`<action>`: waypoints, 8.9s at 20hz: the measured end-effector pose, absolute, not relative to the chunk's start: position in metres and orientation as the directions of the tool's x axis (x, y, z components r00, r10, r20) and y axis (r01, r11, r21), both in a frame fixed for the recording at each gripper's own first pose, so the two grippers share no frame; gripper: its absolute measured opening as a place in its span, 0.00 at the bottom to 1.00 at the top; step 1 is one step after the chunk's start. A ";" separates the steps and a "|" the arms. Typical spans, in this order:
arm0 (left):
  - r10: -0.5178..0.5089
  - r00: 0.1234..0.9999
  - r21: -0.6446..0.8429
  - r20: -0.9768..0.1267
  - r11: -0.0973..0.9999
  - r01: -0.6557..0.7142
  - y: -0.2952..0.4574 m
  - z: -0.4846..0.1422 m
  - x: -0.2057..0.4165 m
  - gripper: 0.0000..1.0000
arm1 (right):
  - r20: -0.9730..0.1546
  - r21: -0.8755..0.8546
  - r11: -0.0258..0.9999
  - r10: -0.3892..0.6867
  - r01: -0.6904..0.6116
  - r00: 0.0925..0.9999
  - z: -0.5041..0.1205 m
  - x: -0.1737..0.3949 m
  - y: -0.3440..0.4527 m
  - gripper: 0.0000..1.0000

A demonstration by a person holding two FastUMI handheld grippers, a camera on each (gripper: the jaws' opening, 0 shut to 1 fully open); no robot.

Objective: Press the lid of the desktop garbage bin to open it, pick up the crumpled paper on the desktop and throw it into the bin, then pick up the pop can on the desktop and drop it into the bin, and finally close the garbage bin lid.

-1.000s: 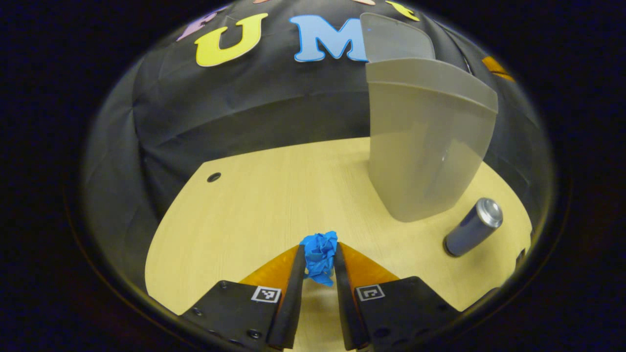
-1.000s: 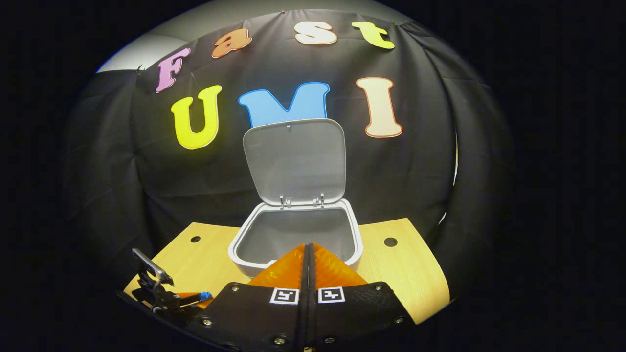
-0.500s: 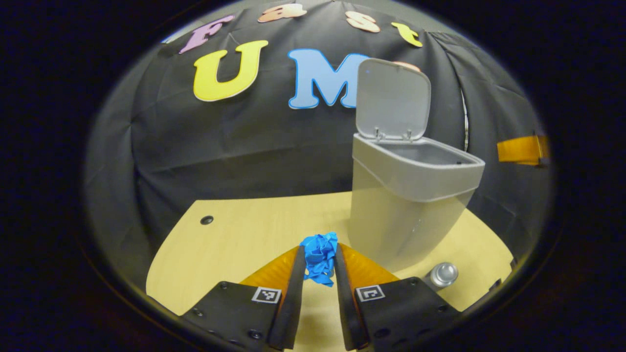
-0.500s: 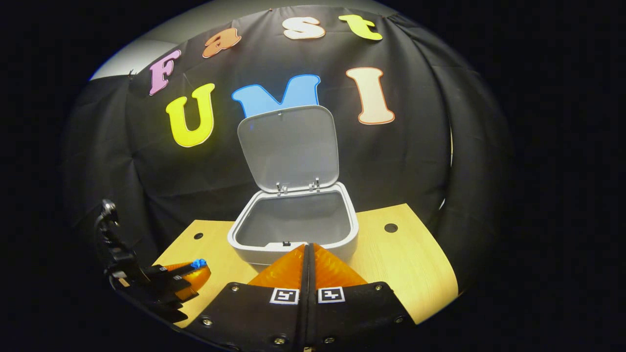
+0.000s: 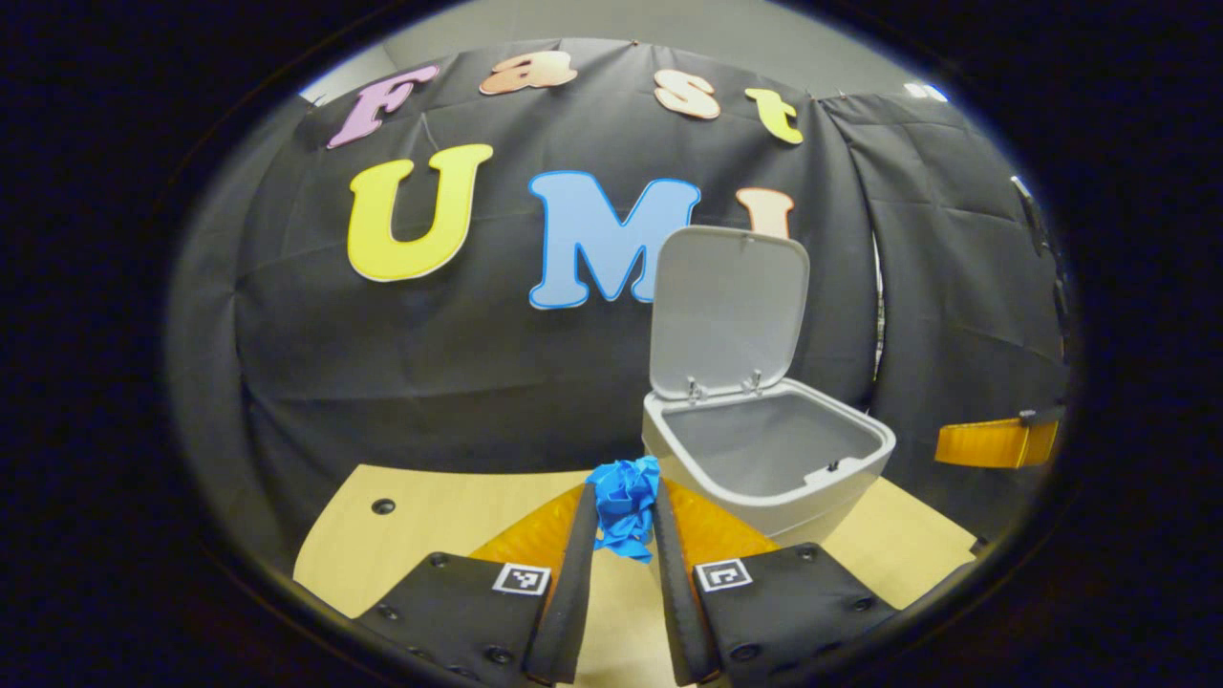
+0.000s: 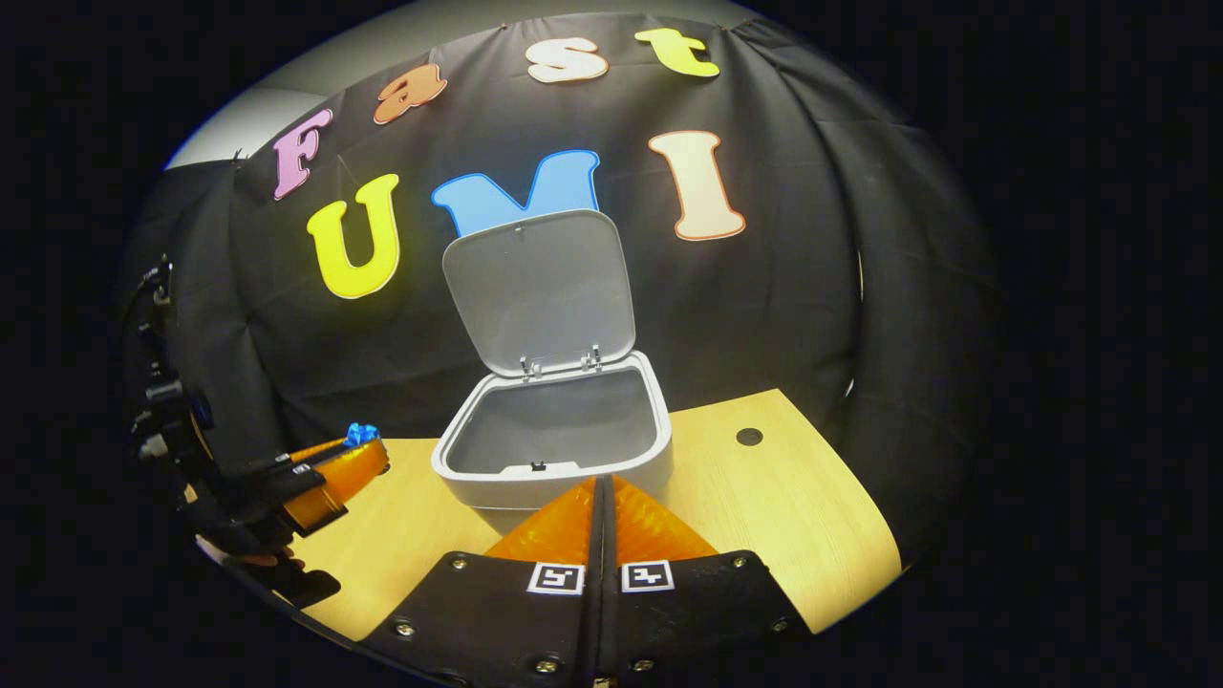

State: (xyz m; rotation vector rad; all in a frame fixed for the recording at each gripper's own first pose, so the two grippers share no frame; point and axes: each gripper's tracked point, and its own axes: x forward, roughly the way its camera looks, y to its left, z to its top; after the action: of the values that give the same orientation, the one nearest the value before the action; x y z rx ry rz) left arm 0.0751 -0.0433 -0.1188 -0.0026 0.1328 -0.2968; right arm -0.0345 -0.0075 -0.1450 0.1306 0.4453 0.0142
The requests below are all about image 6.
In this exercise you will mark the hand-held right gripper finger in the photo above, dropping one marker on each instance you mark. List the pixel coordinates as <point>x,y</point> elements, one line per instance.
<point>610,612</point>
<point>592,612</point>

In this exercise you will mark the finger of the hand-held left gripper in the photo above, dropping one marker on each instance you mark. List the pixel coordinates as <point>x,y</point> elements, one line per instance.
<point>320,449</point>
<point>344,478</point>

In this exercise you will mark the blue paper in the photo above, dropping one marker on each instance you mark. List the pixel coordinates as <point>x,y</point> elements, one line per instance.
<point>361,435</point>

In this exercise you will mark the white desktop garbage bin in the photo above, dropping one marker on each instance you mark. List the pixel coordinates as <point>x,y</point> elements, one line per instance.
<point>545,296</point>

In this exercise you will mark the black backdrop cloth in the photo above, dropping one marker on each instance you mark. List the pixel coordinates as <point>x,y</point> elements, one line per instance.
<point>764,306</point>

